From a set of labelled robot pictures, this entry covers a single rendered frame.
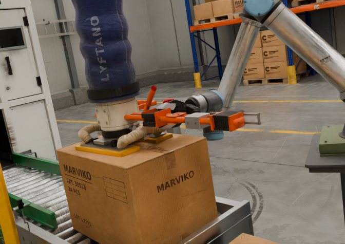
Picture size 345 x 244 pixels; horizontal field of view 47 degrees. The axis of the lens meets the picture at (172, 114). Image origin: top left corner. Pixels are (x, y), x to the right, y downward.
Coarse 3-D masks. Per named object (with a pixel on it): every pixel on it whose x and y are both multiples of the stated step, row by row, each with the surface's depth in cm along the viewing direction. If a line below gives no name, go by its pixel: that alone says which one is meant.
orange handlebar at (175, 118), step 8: (144, 104) 189; (152, 104) 193; (136, 112) 169; (176, 112) 152; (184, 112) 149; (160, 120) 151; (168, 120) 148; (176, 120) 145; (184, 120) 142; (200, 120) 137; (208, 120) 134; (240, 120) 127
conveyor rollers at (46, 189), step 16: (16, 176) 302; (32, 176) 293; (48, 176) 290; (16, 192) 265; (32, 192) 263; (48, 192) 253; (64, 192) 250; (48, 208) 225; (64, 208) 222; (64, 224) 201; (80, 240) 185
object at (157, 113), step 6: (168, 108) 156; (144, 114) 154; (150, 114) 152; (156, 114) 151; (162, 114) 153; (144, 120) 156; (150, 120) 154; (156, 120) 151; (144, 126) 157; (150, 126) 153; (156, 126) 152
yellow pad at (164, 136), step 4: (152, 136) 172; (156, 136) 171; (160, 136) 172; (164, 136) 172; (168, 136) 173; (172, 136) 175; (140, 140) 176; (144, 140) 174; (148, 140) 172; (152, 140) 170; (156, 140) 168; (160, 140) 170
